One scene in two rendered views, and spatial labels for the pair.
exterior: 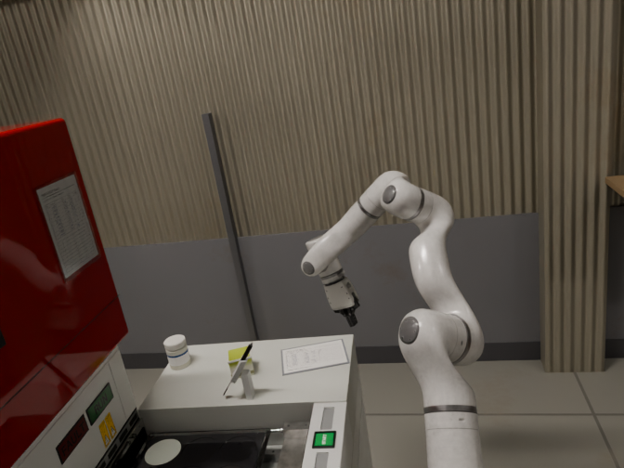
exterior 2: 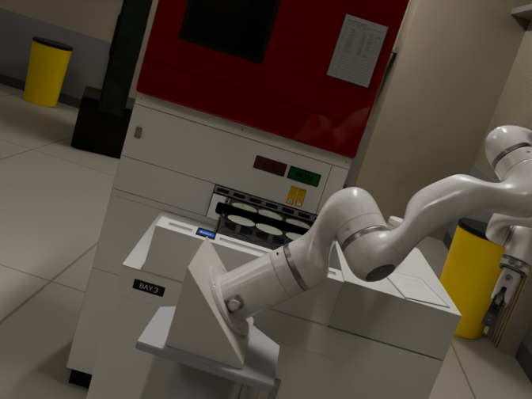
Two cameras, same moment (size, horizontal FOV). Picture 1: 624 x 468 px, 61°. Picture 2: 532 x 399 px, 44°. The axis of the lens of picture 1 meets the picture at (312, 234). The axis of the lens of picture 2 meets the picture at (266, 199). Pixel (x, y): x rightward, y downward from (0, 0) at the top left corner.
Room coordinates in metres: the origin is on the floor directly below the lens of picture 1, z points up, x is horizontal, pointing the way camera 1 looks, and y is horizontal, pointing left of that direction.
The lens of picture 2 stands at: (0.56, -1.70, 1.53)
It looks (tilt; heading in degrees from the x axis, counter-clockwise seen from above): 13 degrees down; 77
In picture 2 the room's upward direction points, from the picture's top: 18 degrees clockwise
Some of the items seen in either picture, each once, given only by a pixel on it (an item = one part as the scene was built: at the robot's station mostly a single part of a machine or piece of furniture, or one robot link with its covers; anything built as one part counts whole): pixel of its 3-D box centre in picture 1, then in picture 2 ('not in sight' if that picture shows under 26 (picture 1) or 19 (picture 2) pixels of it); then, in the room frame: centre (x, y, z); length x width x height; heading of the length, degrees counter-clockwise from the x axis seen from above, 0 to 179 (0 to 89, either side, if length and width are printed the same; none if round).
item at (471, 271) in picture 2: not in sight; (472, 279); (3.09, 2.40, 0.37); 0.48 x 0.47 x 0.75; 76
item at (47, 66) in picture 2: not in sight; (46, 72); (-0.58, 6.60, 0.37); 0.46 x 0.46 x 0.73
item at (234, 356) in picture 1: (240, 362); not in sight; (1.45, 0.29, 1.00); 0.07 x 0.07 x 0.07; 8
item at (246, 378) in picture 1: (240, 377); not in sight; (1.31, 0.27, 1.03); 0.06 x 0.04 x 0.13; 80
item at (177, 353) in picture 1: (177, 352); (394, 231); (1.55, 0.50, 1.01); 0.07 x 0.07 x 0.10
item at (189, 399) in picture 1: (256, 388); (379, 282); (1.45, 0.25, 0.89); 0.62 x 0.35 x 0.14; 80
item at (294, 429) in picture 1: (297, 429); not in sight; (1.22, 0.13, 0.89); 0.08 x 0.03 x 0.03; 80
